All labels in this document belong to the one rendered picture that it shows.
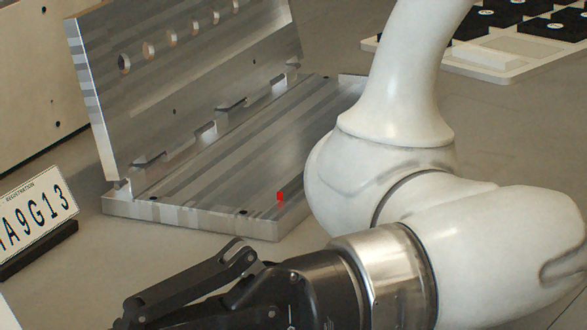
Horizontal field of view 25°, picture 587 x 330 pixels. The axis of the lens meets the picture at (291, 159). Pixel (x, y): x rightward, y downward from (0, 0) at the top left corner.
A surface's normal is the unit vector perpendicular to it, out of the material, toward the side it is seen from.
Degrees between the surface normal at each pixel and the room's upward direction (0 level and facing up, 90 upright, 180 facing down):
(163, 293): 13
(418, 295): 78
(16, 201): 65
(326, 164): 69
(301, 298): 90
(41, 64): 90
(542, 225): 46
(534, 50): 0
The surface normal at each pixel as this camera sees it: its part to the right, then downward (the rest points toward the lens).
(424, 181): -0.24, -0.90
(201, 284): 0.42, 0.31
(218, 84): 0.87, -0.06
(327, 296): 0.32, -0.29
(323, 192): -0.90, -0.05
